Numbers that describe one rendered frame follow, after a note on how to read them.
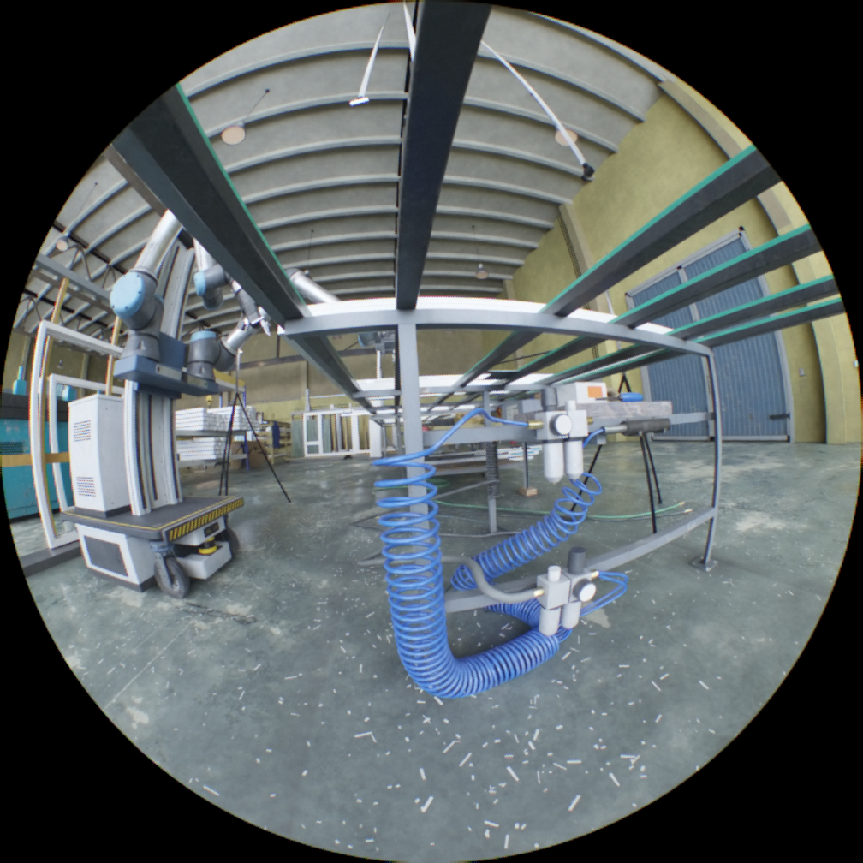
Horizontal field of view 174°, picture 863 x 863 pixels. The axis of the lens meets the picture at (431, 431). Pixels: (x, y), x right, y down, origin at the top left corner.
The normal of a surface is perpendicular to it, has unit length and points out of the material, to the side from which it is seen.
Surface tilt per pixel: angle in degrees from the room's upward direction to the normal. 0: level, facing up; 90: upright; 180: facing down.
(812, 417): 90
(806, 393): 90
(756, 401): 90
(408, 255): 180
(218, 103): 180
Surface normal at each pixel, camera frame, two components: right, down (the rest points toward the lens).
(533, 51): 0.07, 1.00
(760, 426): -0.99, 0.07
